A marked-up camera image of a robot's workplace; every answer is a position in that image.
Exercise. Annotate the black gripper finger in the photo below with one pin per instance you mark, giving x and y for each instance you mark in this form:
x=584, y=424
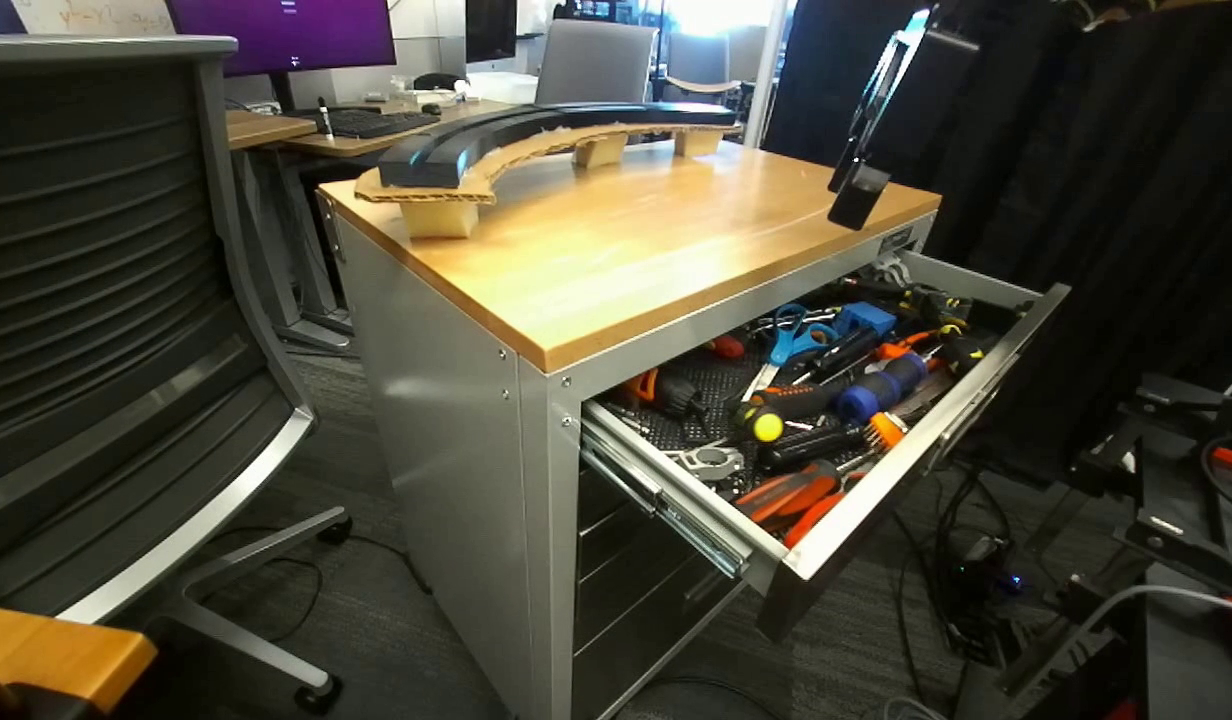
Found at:
x=884, y=125

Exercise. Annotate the grey metal tool drawer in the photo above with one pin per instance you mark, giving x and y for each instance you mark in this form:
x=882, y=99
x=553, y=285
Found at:
x=672, y=436

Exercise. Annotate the blue box in drawer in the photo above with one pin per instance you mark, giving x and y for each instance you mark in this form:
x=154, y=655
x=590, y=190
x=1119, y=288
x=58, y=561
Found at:
x=860, y=317

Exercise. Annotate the grey tool cabinet wooden top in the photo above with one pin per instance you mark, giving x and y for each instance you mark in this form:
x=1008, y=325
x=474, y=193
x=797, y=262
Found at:
x=574, y=280

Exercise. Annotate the curved black wooden track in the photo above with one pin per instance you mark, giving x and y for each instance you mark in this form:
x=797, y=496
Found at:
x=450, y=175

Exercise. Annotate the black keyboard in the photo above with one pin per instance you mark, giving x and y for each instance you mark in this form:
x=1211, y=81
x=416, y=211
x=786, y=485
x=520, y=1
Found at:
x=364, y=122

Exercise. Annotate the purple screen monitor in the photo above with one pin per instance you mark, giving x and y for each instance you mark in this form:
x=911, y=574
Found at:
x=291, y=35

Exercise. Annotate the black mesh office chair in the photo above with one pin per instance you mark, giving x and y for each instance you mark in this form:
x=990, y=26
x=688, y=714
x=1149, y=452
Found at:
x=140, y=391

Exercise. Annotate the blue black handled screwdriver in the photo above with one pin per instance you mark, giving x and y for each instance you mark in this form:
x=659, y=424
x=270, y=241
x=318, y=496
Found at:
x=882, y=391

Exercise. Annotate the orange handled pliers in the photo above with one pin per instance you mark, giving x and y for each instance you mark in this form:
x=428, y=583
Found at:
x=794, y=506

